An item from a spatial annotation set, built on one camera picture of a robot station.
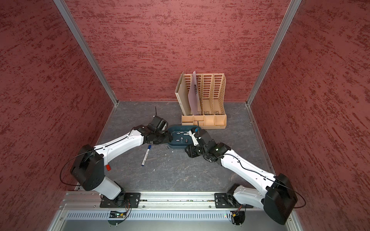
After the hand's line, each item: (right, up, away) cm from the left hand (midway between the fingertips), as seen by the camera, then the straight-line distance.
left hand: (168, 141), depth 86 cm
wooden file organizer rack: (+31, +35, +30) cm, 56 cm away
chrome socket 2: (+11, -2, +11) cm, 15 cm away
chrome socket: (+7, -1, +11) cm, 13 cm away
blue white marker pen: (-15, -10, +3) cm, 18 cm away
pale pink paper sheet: (+17, +31, +28) cm, 45 cm away
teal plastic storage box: (+4, -3, +10) cm, 11 cm away
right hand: (+12, -5, -8) cm, 15 cm away
